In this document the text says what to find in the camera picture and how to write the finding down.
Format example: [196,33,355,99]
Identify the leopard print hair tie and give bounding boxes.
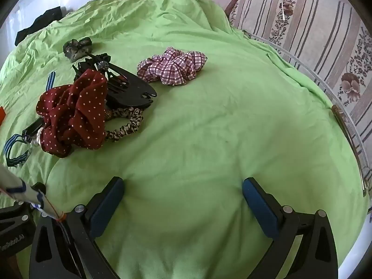
[104,107,144,142]

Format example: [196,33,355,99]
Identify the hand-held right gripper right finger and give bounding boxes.
[242,177,339,279]

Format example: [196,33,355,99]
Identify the large black hair claw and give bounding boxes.
[73,58,157,106]

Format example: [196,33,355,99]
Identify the plaid scrunchie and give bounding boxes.
[137,47,208,86]

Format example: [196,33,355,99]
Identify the pale bead bracelet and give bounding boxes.
[29,127,45,147]

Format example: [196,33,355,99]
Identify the dark green scrunchie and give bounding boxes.
[64,37,93,62]

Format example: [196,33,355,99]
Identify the red polka dot scrunchie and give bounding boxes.
[36,70,109,159]

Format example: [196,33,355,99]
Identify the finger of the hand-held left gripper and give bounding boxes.
[30,182,47,196]

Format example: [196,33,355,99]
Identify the blue striped watch strap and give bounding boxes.
[4,71,56,168]

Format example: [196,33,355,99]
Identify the green bedsheet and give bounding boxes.
[0,0,369,279]

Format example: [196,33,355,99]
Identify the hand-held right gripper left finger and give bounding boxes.
[29,177,125,279]

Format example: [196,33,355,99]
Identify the black cloth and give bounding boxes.
[15,6,69,46]

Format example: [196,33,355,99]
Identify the striped floral sofa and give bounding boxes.
[224,0,372,192]

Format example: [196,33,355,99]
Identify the black scrunchie with bead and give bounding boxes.
[86,53,112,72]

